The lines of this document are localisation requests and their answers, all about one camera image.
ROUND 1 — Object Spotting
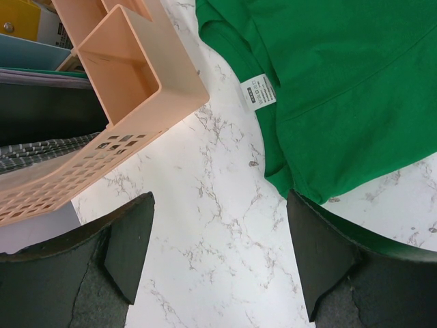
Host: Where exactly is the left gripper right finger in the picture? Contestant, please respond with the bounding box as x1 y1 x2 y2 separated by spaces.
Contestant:
287 191 436 327

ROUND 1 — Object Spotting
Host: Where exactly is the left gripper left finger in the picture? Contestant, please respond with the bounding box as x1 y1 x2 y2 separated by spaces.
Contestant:
1 192 154 327

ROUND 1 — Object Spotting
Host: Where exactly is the green t shirt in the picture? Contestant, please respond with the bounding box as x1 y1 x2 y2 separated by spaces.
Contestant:
195 1 436 204

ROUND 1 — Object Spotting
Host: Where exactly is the black binder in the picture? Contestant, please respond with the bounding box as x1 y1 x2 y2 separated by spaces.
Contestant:
1 84 109 146

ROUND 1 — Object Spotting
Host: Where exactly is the peach file organizer basket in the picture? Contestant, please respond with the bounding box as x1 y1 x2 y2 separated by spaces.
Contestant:
1 1 209 226

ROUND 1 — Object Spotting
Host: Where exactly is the yellow plastic folder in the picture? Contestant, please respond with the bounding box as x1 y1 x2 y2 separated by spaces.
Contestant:
0 0 41 41

